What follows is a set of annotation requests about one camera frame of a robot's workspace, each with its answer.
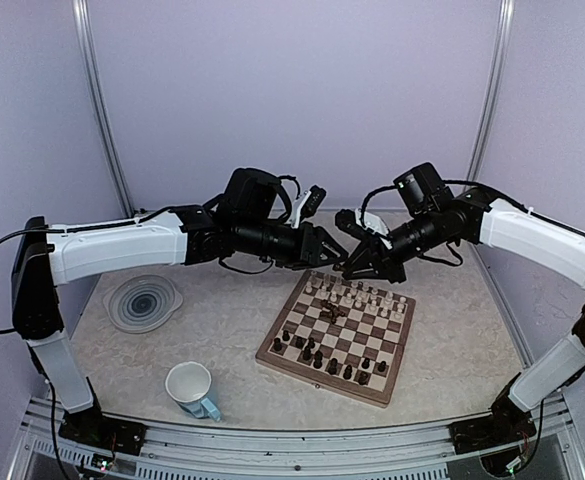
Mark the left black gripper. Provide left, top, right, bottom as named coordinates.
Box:
left=236, top=216, right=350, bottom=271

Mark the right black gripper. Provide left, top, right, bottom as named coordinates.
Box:
left=343, top=207, right=445, bottom=283

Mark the dark king piece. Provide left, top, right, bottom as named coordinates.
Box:
left=294, top=336, right=305, bottom=350

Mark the dark bishop piece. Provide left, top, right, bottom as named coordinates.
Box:
left=327, top=358, right=338, bottom=375

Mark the dark queen piece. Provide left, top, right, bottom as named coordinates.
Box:
left=342, top=365, right=353, bottom=380

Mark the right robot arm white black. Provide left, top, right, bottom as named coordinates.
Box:
left=335, top=162, right=585, bottom=451

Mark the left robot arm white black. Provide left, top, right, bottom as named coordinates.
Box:
left=11, top=168, right=347, bottom=445

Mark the pile of dark pieces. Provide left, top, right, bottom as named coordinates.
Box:
left=319, top=300, right=347, bottom=324

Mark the wooden chess board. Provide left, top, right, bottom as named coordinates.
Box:
left=255, top=270, right=416, bottom=408

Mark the white king piece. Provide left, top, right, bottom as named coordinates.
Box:
left=370, top=287, right=378, bottom=305

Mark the white knight piece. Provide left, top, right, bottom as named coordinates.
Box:
left=333, top=277, right=344, bottom=295

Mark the white rook right piece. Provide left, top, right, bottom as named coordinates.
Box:
left=397, top=297, right=407, bottom=314

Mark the light blue mug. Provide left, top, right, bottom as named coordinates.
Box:
left=164, top=361, right=222, bottom=422

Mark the grey silicone round lid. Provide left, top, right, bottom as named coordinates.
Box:
left=103, top=275, right=183, bottom=334

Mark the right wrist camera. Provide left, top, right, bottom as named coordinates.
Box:
left=335, top=208, right=392, bottom=248

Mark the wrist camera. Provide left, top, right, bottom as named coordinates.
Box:
left=335, top=208, right=392, bottom=248
left=285, top=185, right=327, bottom=229

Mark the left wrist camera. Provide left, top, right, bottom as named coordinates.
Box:
left=285, top=185, right=327, bottom=229

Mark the front aluminium rail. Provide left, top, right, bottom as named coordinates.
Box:
left=0, top=396, right=585, bottom=479

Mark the right aluminium frame post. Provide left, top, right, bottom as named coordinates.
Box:
left=464, top=0, right=516, bottom=182

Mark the aluminium frame post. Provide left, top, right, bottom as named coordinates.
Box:
left=464, top=0, right=516, bottom=182
left=72, top=0, right=135, bottom=217

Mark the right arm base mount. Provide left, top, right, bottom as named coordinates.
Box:
left=449, top=411, right=537, bottom=454

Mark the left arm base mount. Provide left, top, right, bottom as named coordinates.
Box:
left=59, top=410, right=147, bottom=456

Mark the left aluminium frame post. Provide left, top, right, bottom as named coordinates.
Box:
left=72, top=0, right=135, bottom=217

